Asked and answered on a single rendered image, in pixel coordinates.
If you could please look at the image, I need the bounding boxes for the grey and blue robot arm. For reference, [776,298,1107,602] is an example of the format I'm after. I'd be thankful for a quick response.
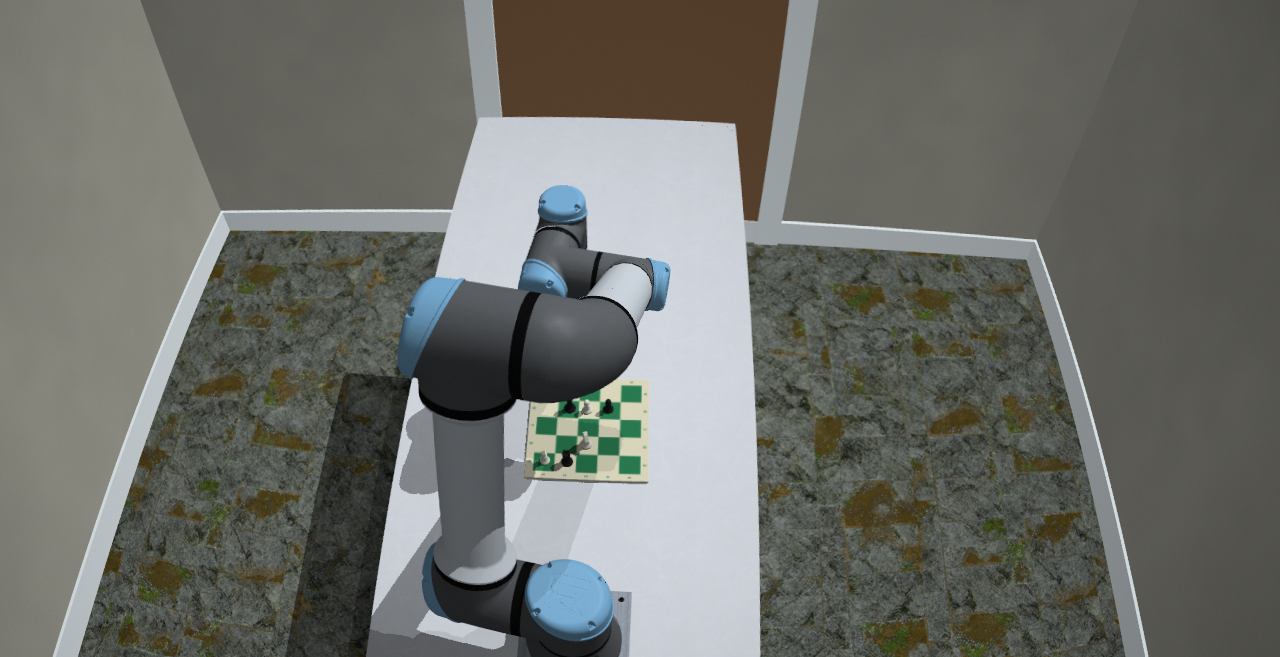
[397,184,669,657]

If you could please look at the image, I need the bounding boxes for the green and cream chessboard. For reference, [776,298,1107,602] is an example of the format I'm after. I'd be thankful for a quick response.
[525,379,649,483]

